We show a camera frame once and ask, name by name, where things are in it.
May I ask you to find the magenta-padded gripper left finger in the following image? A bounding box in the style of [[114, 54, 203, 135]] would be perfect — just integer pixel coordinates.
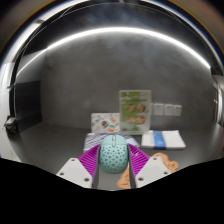
[[55, 143, 101, 190]]

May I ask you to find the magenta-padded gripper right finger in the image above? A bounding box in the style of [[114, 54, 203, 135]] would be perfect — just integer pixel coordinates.
[[127, 143, 173, 190]]

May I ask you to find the teal perforated computer mouse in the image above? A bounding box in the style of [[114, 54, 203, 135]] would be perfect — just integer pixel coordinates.
[[98, 134, 129, 175]]

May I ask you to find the orange corgi-shaped mouse pad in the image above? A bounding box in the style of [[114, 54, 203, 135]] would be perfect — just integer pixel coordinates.
[[116, 152, 180, 190]]

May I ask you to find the striped grey book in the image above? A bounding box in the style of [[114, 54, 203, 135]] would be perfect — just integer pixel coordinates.
[[82, 132, 141, 155]]

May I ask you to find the white book with blue band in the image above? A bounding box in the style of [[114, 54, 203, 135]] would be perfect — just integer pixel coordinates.
[[140, 129, 187, 150]]

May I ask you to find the small white colourful card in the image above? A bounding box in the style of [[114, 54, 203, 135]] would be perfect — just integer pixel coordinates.
[[90, 112, 121, 135]]

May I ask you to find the green upright menu card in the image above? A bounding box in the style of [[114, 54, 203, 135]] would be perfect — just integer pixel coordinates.
[[118, 89, 153, 136]]

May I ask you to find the curved white light strip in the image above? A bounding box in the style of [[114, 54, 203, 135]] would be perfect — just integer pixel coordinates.
[[15, 26, 212, 74]]

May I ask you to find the white wall switch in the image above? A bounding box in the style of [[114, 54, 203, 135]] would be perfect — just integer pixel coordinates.
[[163, 104, 175, 117], [173, 104, 183, 117], [152, 103, 165, 117]]

